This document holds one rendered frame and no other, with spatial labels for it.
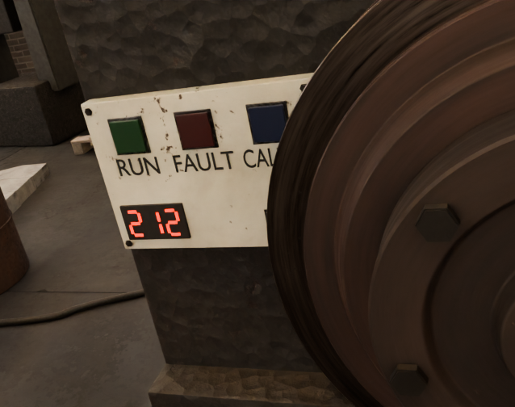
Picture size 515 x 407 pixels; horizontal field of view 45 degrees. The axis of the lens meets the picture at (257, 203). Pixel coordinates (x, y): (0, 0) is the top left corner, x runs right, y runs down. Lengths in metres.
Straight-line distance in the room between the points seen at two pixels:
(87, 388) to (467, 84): 2.14
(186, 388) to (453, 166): 0.53
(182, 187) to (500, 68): 0.39
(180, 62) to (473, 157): 0.37
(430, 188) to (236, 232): 0.35
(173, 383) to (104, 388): 1.56
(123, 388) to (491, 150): 2.07
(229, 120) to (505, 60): 0.31
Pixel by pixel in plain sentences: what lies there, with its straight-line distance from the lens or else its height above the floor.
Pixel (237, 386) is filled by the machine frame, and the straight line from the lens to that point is 0.79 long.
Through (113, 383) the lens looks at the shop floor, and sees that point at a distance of 2.39.
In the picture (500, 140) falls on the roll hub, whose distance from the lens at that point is 0.36.
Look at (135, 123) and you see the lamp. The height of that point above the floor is 1.21.
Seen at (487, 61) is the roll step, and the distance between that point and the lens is 0.41.
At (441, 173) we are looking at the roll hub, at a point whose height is 1.23.
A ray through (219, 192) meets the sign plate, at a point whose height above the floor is 1.13.
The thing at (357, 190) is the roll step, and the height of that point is 1.20.
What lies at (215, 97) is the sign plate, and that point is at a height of 1.23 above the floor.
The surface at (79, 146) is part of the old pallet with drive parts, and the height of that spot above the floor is 0.07.
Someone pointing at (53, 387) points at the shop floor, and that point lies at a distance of 2.50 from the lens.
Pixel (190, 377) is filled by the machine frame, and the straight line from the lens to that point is 0.83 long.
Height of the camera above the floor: 1.37
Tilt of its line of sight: 23 degrees down
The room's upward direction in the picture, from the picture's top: 12 degrees counter-clockwise
